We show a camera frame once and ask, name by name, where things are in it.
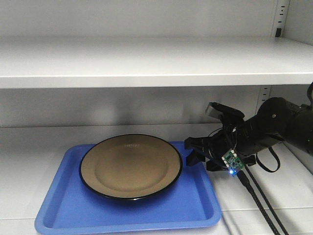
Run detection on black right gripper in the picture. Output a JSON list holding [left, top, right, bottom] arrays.
[[184, 125, 256, 171]]

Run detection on beige plate with black rim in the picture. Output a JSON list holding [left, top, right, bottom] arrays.
[[80, 134, 183, 200]]

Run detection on blue plastic tray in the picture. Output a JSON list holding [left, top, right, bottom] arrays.
[[34, 144, 222, 235]]

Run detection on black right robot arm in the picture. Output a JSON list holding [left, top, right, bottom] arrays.
[[184, 97, 313, 171]]

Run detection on white upper cabinet shelf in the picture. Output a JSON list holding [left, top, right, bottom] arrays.
[[0, 37, 313, 89]]

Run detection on green circuit board right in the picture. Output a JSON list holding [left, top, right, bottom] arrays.
[[222, 149, 245, 176]]

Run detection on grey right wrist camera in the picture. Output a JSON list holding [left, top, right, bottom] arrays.
[[205, 102, 245, 119]]

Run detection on braided black cable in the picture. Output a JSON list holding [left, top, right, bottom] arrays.
[[238, 166, 289, 235]]

